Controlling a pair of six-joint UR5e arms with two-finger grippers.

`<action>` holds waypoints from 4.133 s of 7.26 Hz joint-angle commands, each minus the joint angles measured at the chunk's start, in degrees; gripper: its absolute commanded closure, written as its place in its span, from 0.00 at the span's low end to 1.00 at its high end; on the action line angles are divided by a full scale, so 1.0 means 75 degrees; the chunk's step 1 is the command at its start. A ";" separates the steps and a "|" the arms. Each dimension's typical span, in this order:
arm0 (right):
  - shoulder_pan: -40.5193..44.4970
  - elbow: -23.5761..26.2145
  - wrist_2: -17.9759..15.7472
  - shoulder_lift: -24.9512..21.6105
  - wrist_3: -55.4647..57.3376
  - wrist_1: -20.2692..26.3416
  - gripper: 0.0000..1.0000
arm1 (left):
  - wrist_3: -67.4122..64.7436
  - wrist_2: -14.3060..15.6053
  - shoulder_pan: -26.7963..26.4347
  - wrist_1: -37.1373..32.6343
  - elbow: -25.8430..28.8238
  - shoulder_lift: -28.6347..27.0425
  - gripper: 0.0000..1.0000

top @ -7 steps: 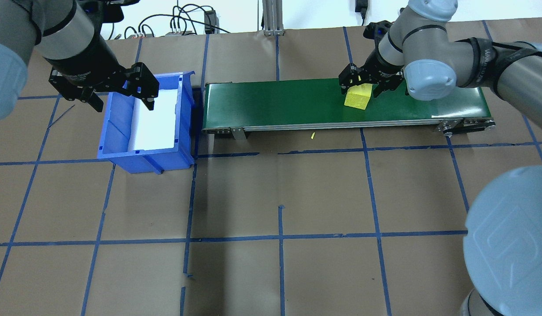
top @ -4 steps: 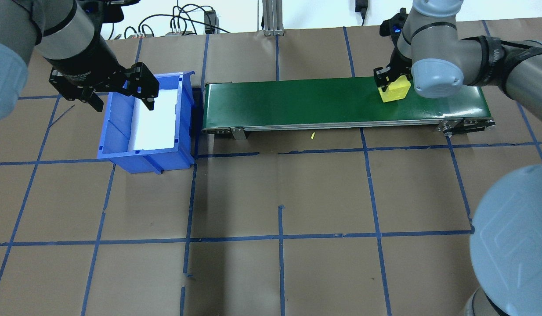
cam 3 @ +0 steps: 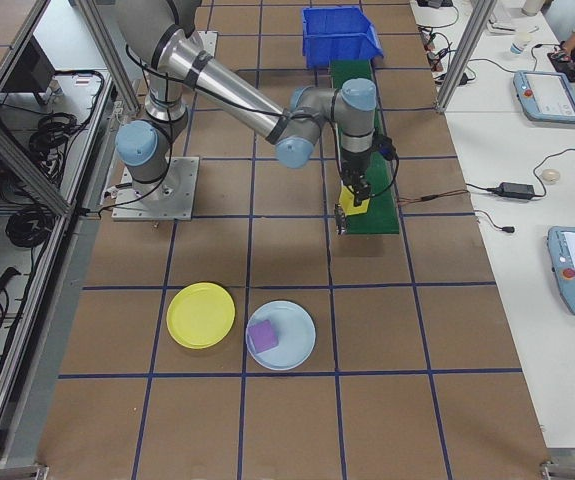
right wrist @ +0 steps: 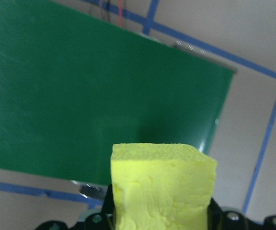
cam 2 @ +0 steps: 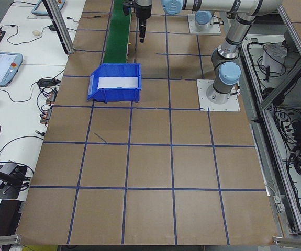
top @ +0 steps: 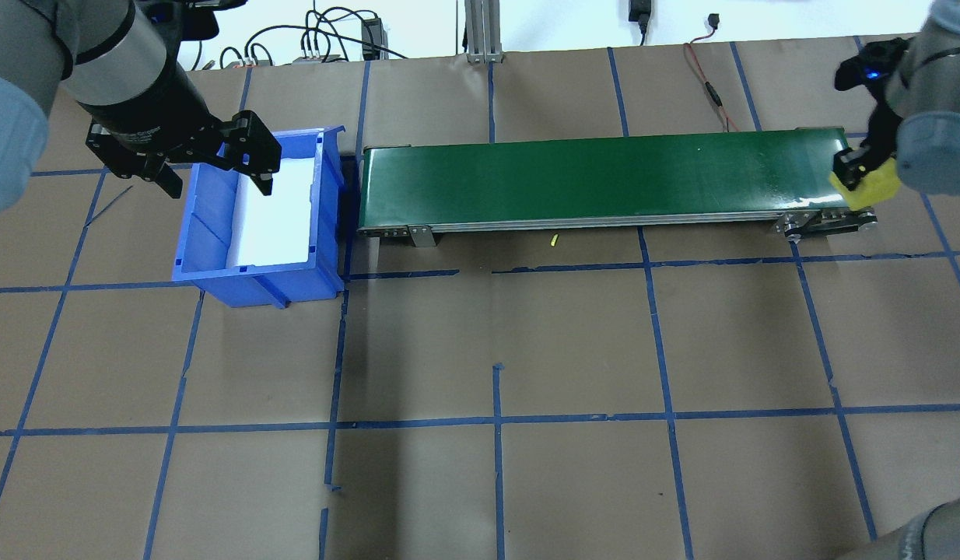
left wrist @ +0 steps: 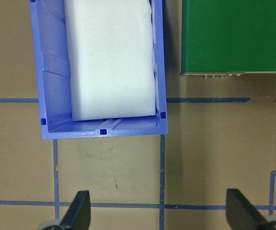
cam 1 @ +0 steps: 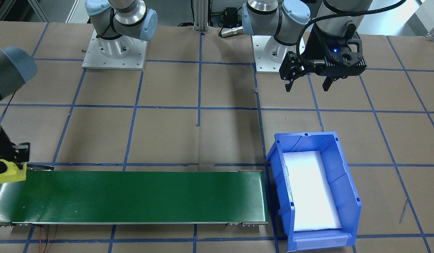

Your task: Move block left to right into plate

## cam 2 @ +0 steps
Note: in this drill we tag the green conveyor belt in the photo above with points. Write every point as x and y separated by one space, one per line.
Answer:
117 39

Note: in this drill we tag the blue plastic storage bin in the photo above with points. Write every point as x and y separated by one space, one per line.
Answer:
118 95

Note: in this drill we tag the black power adapter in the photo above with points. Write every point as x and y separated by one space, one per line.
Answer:
53 27
46 83

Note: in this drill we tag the light blue teach pendant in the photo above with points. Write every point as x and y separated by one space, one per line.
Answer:
1 68
39 10

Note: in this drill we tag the white round object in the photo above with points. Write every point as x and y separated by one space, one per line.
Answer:
36 33

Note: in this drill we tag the small circuit board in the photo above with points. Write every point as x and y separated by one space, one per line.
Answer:
46 117
51 97

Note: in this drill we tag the white grey bag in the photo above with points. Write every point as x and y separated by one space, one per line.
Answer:
273 60

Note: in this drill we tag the aluminium profile bar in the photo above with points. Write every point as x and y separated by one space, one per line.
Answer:
1 240
296 239

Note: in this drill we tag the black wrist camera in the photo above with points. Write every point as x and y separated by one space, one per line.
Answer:
127 8

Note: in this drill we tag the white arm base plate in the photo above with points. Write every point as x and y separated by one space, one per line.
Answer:
192 28
205 104

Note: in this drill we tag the aluminium upright post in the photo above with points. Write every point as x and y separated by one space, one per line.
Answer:
60 26

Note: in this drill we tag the metal bar V-shaped frame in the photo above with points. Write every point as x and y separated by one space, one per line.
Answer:
286 83

